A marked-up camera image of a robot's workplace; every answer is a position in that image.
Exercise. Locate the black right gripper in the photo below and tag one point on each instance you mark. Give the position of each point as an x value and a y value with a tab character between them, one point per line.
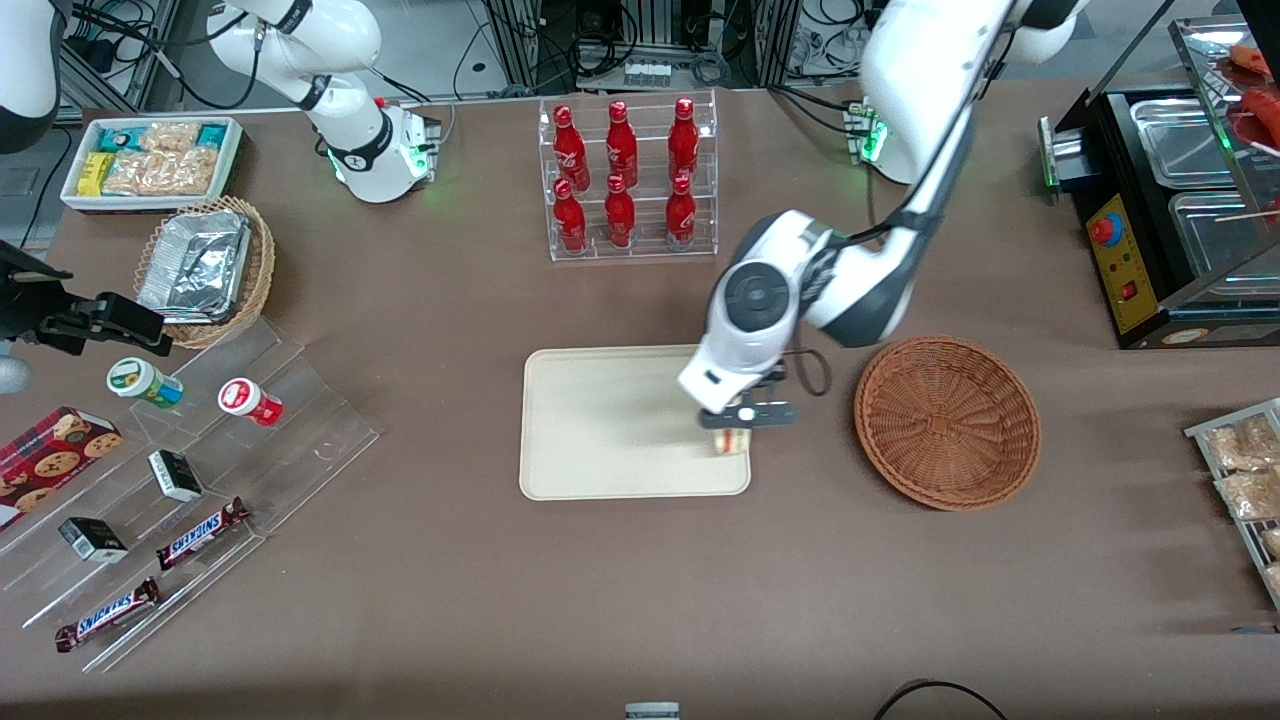
28	300

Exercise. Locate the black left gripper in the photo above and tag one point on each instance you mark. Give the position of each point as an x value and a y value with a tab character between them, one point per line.
775	375

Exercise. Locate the triangular sandwich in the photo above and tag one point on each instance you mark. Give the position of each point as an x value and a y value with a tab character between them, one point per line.
733	442

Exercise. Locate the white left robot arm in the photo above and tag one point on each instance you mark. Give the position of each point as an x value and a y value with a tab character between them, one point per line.
880	270

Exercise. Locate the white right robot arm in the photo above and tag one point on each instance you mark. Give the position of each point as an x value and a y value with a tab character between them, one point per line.
372	150

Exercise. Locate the beige rectangular tray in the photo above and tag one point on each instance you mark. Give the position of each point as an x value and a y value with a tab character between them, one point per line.
610	425

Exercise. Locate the light wicker basket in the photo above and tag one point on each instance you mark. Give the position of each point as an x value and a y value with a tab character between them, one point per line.
258	270

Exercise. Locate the round brown wicker basket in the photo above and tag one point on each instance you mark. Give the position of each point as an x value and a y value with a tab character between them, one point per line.
945	425

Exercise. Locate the green lid cup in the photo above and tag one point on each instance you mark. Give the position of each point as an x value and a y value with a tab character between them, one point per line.
140	381

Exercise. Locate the silver foil container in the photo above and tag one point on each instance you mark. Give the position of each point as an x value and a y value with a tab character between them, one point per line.
195	265

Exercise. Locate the white rectangular snack bin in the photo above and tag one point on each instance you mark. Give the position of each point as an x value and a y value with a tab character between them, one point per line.
75	203

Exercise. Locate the red plaid cookie box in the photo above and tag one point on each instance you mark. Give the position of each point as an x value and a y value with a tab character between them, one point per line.
45	465

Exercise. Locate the yellow snack pack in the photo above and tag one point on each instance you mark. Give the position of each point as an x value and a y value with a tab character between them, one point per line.
95	174

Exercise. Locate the red lid cup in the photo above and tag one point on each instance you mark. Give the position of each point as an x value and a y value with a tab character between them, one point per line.
245	399

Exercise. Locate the small black carton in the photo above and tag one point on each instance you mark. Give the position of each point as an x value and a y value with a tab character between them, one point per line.
92	539
175	475

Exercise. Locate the large clear cracker bag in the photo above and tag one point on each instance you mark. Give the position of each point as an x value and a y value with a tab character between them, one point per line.
165	172

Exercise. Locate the teal snack pack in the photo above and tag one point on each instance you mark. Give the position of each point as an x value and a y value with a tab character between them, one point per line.
213	135
120	138

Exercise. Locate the small clear cracker bag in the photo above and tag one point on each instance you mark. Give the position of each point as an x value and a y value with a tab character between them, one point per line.
170	136

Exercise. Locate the clear acrylic bottle rack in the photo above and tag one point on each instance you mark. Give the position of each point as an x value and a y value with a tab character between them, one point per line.
645	250

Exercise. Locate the clear acrylic stepped shelf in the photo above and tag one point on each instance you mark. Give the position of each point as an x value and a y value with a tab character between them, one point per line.
300	440

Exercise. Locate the Snickers chocolate bar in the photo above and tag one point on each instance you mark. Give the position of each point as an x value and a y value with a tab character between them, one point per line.
105	615
200	534

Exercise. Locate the red soda bottle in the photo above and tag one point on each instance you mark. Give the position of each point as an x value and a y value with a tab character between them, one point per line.
681	216
621	148
570	150
619	218
569	222
683	142

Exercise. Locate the small grey device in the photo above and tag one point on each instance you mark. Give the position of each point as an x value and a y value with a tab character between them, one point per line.
652	711

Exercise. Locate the white power strip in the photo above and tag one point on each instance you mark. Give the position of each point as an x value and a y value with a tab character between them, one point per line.
648	73

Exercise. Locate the black hot food warmer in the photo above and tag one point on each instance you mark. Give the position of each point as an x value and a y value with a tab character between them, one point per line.
1130	300

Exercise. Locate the red emergency stop button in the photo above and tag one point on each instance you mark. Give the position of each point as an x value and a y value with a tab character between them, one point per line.
1104	230

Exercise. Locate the clear bagged snack pack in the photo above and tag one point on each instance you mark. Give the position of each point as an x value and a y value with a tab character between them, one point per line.
1245	445
1274	578
1252	495
1273	542

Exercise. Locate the steel food pan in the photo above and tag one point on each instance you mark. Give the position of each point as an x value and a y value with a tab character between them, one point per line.
1215	235
1185	145

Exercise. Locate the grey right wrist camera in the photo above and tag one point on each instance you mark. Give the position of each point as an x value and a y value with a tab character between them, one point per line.
10	372

